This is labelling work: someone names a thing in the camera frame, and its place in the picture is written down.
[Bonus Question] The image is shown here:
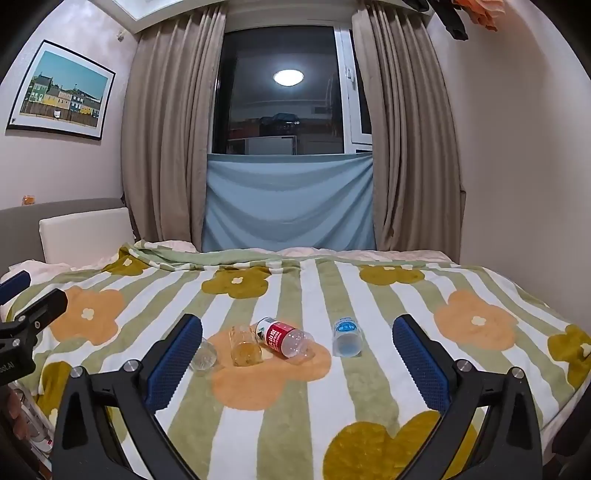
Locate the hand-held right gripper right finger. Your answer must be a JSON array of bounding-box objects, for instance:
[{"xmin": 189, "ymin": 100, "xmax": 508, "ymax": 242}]
[{"xmin": 392, "ymin": 314, "xmax": 543, "ymax": 480}]

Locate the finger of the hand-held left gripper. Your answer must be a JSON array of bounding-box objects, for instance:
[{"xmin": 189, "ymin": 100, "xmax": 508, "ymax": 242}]
[
  {"xmin": 6, "ymin": 288, "xmax": 69, "ymax": 334},
  {"xmin": 0, "ymin": 271, "xmax": 32, "ymax": 306}
]

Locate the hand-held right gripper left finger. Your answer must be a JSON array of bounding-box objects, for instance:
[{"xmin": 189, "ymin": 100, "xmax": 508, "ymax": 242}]
[{"xmin": 50, "ymin": 314, "xmax": 204, "ymax": 480}]

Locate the clear glass cup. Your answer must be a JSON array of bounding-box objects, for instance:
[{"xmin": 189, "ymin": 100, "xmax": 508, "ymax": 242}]
[{"xmin": 188, "ymin": 337, "xmax": 218, "ymax": 377}]

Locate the person's left hand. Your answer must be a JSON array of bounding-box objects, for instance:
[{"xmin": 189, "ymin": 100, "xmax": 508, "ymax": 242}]
[{"xmin": 0, "ymin": 385, "xmax": 25, "ymax": 441}]

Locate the grey headboard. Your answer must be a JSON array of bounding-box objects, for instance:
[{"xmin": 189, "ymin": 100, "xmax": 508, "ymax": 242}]
[{"xmin": 0, "ymin": 198, "xmax": 134, "ymax": 275}]

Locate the blue label plastic bottle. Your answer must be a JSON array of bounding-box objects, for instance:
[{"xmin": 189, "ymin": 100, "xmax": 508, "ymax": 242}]
[{"xmin": 332, "ymin": 316, "xmax": 365, "ymax": 359}]

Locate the white cushion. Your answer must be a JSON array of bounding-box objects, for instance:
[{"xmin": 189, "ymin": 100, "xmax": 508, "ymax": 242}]
[{"xmin": 39, "ymin": 207, "xmax": 136, "ymax": 264}]

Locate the red label plastic bottle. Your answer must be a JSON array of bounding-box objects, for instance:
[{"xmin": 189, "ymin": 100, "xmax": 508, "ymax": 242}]
[{"xmin": 255, "ymin": 316, "xmax": 317, "ymax": 365}]

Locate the floral striped blanket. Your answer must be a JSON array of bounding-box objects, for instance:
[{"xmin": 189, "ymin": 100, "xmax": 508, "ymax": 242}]
[{"xmin": 0, "ymin": 240, "xmax": 591, "ymax": 480}]

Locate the light blue cloth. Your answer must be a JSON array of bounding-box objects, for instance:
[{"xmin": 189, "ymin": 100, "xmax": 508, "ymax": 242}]
[{"xmin": 202, "ymin": 152, "xmax": 377, "ymax": 253}]

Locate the beige curtain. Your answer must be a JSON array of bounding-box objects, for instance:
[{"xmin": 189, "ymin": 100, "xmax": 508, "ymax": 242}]
[
  {"xmin": 121, "ymin": 8, "xmax": 228, "ymax": 252},
  {"xmin": 351, "ymin": 6, "xmax": 465, "ymax": 264}
]

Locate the framed houses picture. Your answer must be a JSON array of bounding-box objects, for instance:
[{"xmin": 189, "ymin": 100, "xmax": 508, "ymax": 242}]
[{"xmin": 6, "ymin": 40, "xmax": 116, "ymax": 141}]

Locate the window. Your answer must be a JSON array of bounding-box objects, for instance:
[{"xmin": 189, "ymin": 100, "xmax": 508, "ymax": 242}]
[{"xmin": 211, "ymin": 18, "xmax": 374, "ymax": 156}]

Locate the orange artificial flower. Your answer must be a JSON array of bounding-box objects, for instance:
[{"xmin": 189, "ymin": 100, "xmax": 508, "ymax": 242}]
[{"xmin": 450, "ymin": 0, "xmax": 502, "ymax": 32}]

